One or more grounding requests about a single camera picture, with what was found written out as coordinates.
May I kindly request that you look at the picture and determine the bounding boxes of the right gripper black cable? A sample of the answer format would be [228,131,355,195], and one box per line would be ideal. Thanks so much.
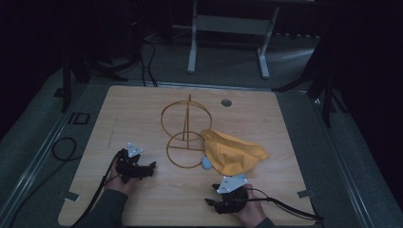
[236,187,325,222]

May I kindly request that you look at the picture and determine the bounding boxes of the light blue small object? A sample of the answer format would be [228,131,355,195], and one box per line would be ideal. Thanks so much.
[201,155,214,171]

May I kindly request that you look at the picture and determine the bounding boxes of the black tripod stand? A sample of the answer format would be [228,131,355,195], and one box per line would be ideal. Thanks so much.
[271,37,351,129]
[53,37,142,114]

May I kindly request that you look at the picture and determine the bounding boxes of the black floor cable loop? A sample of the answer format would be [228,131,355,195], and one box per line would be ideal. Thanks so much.
[50,136,80,162]

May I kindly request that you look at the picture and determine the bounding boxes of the person's left hand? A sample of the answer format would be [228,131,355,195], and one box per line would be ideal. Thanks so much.
[104,172,141,196]

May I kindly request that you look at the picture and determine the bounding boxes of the gold wire rack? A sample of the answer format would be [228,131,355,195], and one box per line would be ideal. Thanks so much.
[160,93,214,170]

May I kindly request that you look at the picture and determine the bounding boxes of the grey tape piece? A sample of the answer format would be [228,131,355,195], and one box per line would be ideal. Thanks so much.
[297,188,317,200]
[64,191,81,203]

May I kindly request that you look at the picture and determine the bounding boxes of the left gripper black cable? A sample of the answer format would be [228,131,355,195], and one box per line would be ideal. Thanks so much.
[69,153,123,228]

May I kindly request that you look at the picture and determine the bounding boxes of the person's right hand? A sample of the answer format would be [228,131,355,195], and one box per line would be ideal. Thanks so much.
[232,187,268,228]

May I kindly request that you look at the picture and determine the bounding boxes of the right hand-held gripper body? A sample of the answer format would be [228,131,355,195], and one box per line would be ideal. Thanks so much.
[211,175,252,215]

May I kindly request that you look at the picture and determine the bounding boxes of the white desk frame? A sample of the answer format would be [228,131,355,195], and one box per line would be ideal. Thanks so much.
[186,0,281,81]

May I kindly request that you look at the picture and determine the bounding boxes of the black hanging cables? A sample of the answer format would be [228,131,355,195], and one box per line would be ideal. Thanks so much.
[136,34,160,88]

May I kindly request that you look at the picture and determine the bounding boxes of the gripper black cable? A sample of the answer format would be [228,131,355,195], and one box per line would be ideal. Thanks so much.
[69,153,123,228]
[236,187,325,222]

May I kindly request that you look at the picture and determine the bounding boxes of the yellow cloth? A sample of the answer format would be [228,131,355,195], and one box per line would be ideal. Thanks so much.
[201,128,271,178]

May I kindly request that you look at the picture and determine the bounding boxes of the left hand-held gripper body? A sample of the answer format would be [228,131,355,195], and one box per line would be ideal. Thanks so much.
[115,142,150,184]

